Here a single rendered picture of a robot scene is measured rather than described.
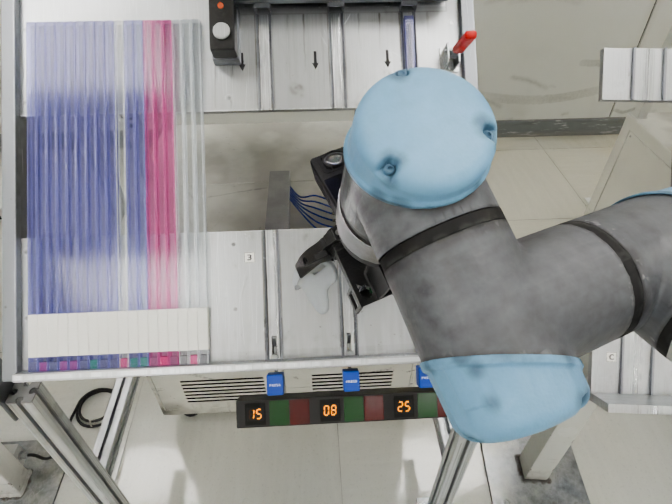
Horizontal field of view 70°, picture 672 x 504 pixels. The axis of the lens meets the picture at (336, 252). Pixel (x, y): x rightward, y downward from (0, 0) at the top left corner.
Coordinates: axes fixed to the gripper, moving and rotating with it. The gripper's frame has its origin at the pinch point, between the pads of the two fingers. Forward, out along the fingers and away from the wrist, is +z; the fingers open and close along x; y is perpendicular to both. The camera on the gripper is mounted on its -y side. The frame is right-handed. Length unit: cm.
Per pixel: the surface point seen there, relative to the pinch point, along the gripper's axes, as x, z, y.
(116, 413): -53, 59, 0
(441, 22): 29.2, 5.3, -29.7
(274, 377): -14.7, 15.3, 8.7
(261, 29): 3.2, 5.9, -39.1
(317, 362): -8.2, 13.8, 9.3
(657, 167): 106, 68, -3
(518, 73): 146, 152, -85
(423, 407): 3.7, 18.2, 21.5
